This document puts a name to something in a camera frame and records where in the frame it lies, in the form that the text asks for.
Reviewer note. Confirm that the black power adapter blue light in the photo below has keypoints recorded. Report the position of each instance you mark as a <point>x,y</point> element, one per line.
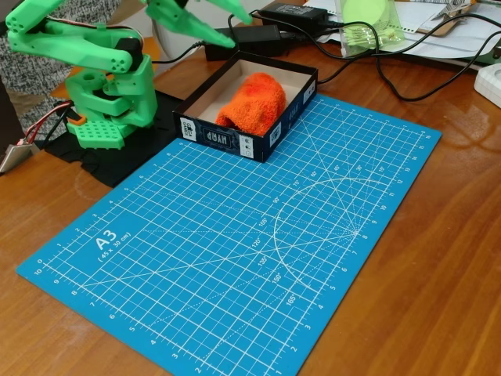
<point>258,39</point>

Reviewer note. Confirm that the blue A3 cutting mat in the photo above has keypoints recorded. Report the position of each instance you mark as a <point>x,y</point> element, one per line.
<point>219,227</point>

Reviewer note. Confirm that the black base mat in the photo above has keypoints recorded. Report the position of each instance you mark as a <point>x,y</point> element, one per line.
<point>109,164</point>

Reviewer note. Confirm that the green 3D-printed robot arm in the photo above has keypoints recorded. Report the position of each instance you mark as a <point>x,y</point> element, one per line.
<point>117,98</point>

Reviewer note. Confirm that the metal binder clip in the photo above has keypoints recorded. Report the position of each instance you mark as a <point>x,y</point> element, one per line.
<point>450,11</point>

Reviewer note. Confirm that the orange base clamp piece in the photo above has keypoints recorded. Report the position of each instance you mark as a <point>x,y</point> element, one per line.
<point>76,119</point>

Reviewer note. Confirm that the grey speckled fabric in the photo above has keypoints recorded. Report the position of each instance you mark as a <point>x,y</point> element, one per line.
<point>27,78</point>

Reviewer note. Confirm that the white plastic device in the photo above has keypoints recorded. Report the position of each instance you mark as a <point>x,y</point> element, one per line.
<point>489,84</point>

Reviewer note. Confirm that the dark blue cardboard box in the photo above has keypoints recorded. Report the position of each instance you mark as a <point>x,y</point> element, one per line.
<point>219,135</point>

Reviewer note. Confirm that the clear green plastic cup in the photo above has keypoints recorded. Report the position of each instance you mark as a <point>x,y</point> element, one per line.
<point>370,27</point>

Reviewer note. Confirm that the brown clipboard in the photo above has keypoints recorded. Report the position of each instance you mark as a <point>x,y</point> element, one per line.
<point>446,25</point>

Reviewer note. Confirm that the white paper sheets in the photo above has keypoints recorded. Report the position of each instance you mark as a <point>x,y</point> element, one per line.
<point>438,45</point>

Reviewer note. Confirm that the black power adapter white label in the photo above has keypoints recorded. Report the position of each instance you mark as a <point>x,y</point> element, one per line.
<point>293,11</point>

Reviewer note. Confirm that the green gripper black servo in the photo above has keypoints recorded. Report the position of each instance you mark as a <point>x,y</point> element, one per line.
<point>178,16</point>

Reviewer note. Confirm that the orange fuzzy sock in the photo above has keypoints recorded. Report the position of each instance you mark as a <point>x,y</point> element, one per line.
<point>254,103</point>

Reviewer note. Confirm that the silver controller board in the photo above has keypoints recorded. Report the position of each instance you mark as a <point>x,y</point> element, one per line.
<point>15,154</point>

